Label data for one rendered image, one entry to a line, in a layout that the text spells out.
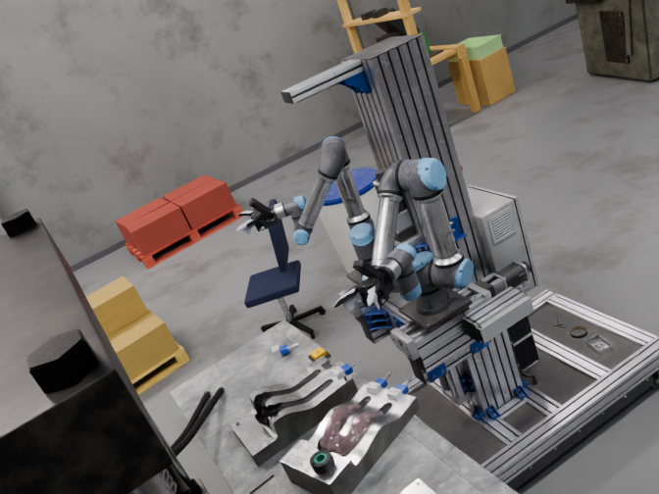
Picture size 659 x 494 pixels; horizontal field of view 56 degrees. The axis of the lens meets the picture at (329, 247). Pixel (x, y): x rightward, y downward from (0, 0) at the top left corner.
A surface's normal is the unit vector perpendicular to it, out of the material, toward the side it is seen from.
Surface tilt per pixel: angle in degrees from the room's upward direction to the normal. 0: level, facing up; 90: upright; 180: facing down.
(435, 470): 0
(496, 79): 90
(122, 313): 90
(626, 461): 0
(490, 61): 90
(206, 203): 90
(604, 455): 0
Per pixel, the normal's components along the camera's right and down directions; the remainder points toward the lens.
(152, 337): 0.55, 0.17
